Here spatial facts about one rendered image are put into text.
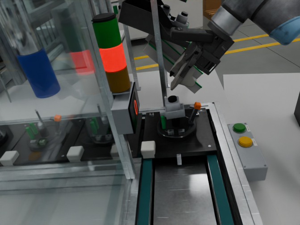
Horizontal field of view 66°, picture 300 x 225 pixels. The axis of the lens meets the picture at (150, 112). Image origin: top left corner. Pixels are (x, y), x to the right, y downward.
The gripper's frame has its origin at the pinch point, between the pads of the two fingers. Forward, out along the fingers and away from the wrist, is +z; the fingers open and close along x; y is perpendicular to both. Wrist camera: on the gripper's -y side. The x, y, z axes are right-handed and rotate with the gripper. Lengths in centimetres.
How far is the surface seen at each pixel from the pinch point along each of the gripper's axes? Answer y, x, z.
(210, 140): 21.5, -7.7, 7.8
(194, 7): 81, 405, 16
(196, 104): 12.2, -1.0, 2.3
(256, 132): 44.6, 7.0, 2.6
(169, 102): 4.3, -1.1, 6.6
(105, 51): -21.1, -21.3, -6.4
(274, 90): 58, 37, -9
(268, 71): 173, 223, 7
